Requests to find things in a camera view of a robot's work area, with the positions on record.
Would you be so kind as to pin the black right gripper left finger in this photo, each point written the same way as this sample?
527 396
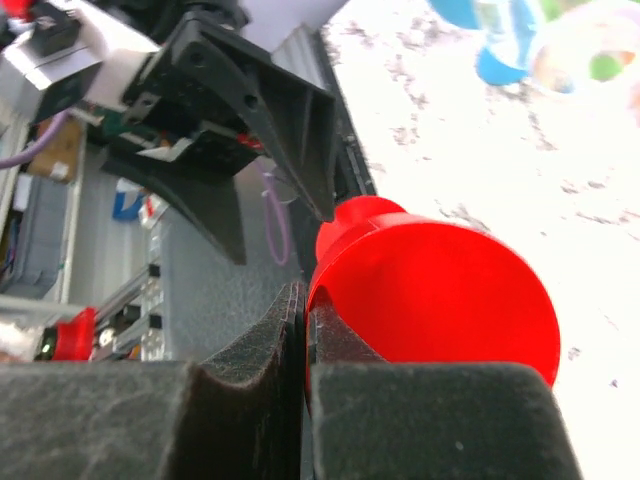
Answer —
235 416

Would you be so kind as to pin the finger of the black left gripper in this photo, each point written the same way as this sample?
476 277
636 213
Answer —
207 200
293 119

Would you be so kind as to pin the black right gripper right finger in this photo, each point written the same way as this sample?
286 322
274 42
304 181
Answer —
375 420

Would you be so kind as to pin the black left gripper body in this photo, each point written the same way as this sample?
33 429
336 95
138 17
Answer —
169 94

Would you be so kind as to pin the red plastic wine glass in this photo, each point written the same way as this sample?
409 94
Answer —
418 290

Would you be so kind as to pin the blue plastic wine glass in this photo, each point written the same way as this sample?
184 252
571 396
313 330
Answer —
509 28

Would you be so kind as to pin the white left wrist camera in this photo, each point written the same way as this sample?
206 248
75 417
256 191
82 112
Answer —
98 67

